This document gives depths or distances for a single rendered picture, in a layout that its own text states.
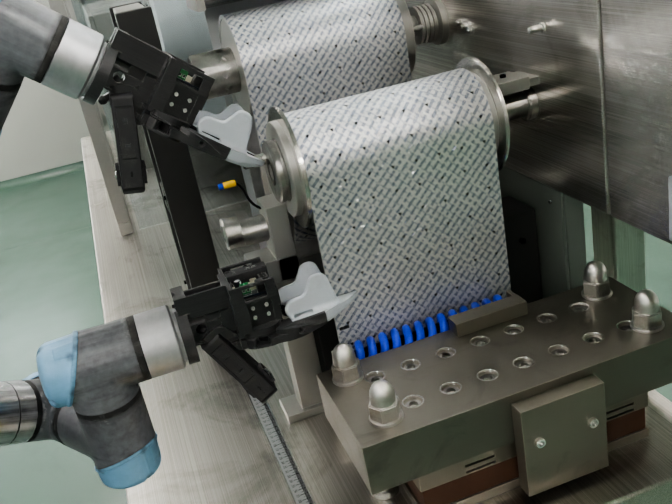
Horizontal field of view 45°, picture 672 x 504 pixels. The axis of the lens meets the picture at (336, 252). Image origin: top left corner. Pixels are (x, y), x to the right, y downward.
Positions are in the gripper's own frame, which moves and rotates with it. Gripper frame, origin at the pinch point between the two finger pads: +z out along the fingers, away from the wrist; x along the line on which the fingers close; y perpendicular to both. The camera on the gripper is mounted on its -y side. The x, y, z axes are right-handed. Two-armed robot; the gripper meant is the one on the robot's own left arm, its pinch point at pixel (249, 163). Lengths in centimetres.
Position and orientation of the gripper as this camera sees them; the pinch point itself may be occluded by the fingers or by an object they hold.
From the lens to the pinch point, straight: 96.4
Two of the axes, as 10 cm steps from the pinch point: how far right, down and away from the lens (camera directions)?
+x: -3.1, -3.3, 8.9
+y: 4.6, -8.7, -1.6
